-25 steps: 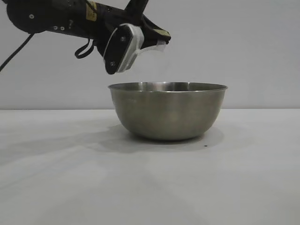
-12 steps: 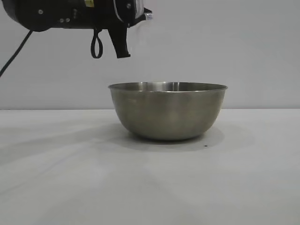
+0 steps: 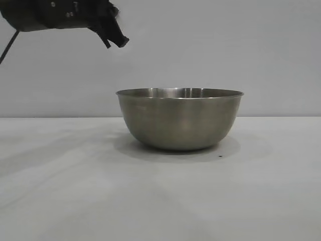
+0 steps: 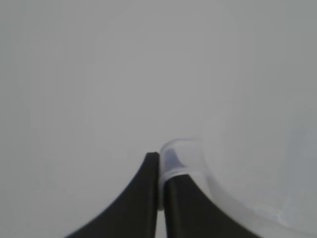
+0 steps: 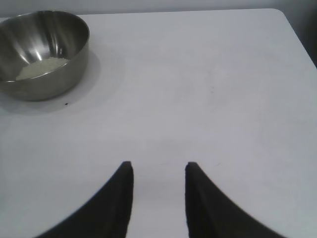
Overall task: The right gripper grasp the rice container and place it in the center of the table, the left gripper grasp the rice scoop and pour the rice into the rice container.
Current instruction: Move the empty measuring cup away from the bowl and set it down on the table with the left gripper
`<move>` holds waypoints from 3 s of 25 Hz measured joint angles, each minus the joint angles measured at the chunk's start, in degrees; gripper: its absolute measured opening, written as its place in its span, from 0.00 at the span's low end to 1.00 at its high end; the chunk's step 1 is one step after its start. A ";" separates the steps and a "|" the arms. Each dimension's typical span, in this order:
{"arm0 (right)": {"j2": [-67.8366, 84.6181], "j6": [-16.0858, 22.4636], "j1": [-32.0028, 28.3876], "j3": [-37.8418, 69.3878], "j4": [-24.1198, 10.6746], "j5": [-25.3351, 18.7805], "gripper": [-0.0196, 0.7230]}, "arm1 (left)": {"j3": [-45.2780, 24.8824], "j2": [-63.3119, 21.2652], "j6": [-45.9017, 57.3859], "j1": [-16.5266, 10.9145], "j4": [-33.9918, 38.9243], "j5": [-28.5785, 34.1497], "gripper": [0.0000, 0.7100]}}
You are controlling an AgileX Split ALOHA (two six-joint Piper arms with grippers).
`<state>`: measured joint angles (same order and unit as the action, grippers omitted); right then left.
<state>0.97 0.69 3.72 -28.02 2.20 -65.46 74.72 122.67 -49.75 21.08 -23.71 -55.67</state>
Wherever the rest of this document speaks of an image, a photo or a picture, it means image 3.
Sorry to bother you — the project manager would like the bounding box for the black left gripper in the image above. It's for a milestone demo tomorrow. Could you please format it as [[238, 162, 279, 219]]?
[[87, 0, 130, 49]]

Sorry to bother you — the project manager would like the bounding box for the stainless steel mixing bowl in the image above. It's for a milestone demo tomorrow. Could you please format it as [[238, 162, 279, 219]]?
[[115, 87, 245, 152]]

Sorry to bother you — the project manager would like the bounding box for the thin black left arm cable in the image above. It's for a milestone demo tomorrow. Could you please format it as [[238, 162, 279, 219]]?
[[0, 31, 20, 65]]

